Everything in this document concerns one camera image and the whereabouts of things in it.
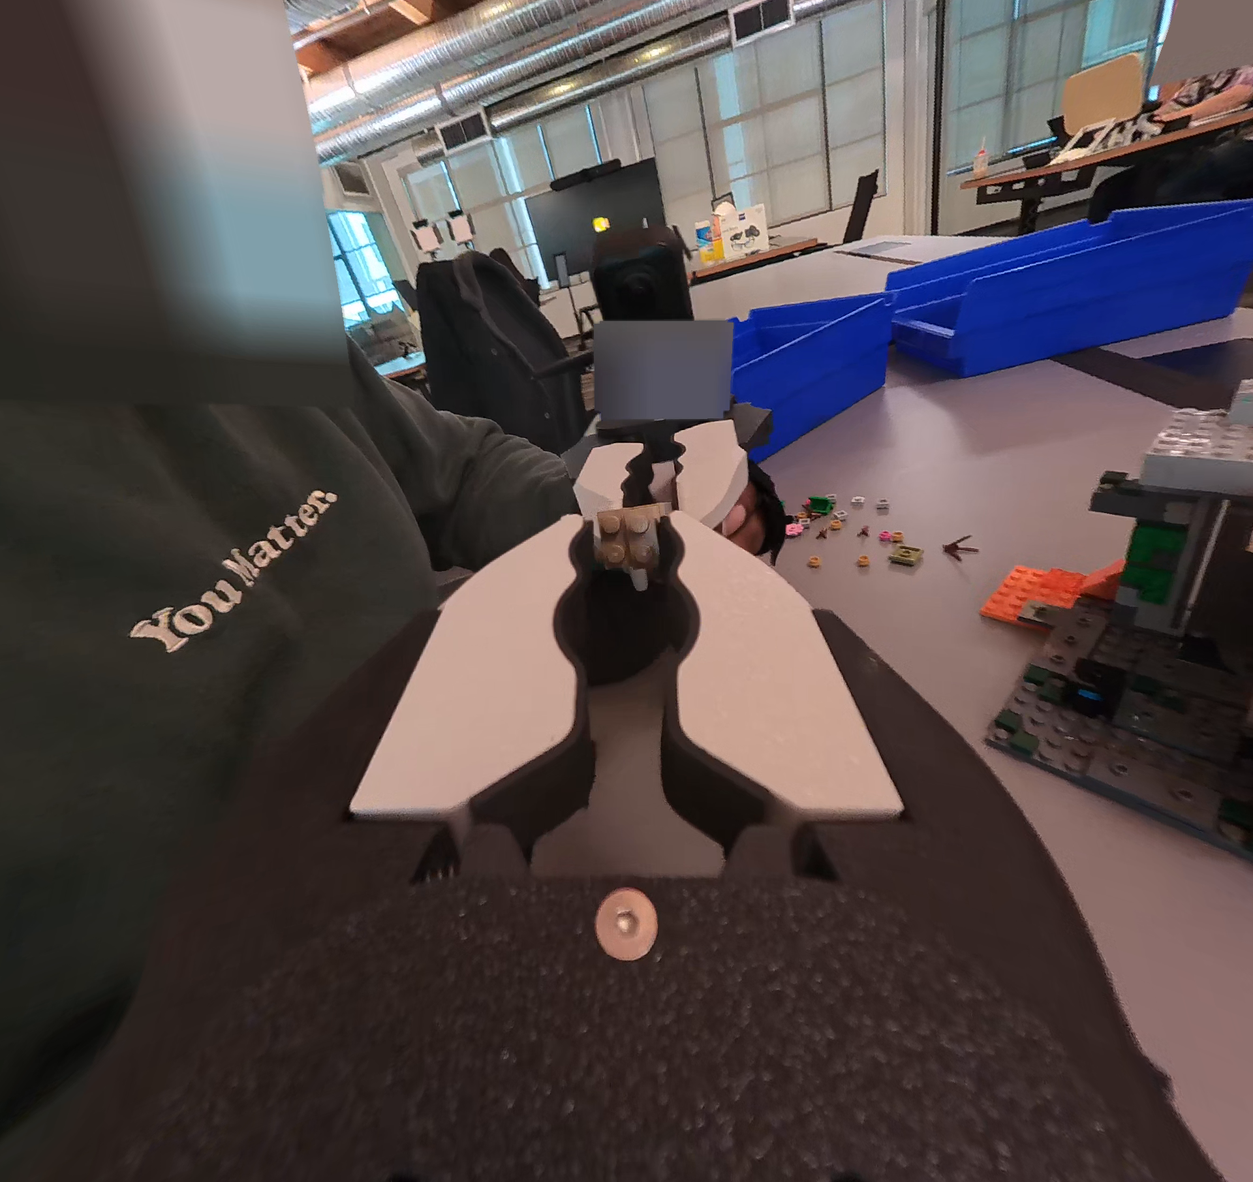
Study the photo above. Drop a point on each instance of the scatter of tiny toy pieces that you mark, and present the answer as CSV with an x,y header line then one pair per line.
x,y
860,531

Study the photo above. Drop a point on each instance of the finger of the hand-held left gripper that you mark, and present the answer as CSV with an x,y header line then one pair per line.
x,y
602,482
715,472

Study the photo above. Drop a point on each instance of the black wall screen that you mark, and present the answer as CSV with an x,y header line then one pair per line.
x,y
568,218

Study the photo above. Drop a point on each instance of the white product box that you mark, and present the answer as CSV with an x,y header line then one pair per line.
x,y
743,231

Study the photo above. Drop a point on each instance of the tan and grey brick column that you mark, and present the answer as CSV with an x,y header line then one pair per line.
x,y
630,538

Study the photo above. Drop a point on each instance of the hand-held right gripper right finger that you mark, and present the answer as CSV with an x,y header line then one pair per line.
x,y
783,703

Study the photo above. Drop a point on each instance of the wooden edged side table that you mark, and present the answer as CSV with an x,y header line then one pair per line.
x,y
1125,148

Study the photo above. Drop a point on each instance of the grey desk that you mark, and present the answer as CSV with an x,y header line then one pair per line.
x,y
930,633

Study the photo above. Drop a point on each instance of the toy brick building model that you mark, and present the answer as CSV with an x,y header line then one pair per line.
x,y
1125,692

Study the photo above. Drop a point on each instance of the dark green sweatshirt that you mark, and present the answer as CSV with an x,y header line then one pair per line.
x,y
147,712

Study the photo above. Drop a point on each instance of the blue plastic bin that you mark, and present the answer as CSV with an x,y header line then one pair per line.
x,y
1076,291
811,369

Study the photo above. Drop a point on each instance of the chair with black jacket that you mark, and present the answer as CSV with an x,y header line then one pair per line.
x,y
489,350

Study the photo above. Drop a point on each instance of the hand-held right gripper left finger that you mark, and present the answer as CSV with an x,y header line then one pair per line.
x,y
470,703

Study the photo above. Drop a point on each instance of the person's left forearm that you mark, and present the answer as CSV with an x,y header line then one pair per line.
x,y
498,486

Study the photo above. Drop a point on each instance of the person's left hand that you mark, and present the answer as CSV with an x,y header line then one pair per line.
x,y
746,523

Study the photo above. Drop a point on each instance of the silver ventilation duct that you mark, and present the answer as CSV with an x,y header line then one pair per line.
x,y
489,75

